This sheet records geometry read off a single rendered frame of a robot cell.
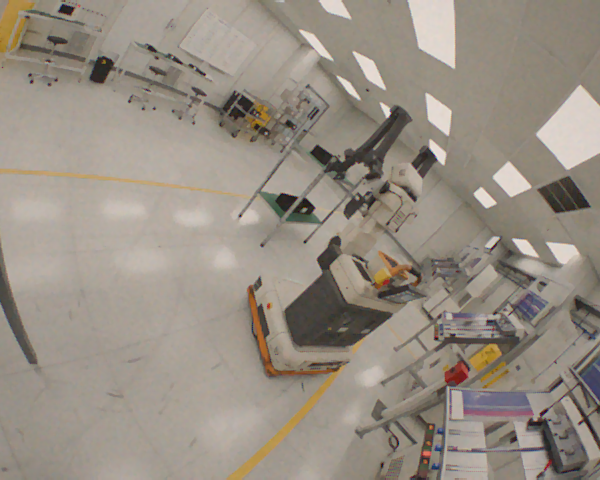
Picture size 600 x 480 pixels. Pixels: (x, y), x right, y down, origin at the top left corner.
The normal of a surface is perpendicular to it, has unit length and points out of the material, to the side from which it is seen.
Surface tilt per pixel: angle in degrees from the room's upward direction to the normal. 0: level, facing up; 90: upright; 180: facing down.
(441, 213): 90
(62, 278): 0
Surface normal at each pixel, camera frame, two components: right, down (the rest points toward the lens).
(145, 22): 0.61, 0.72
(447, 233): -0.50, 0.03
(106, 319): 0.62, -0.69
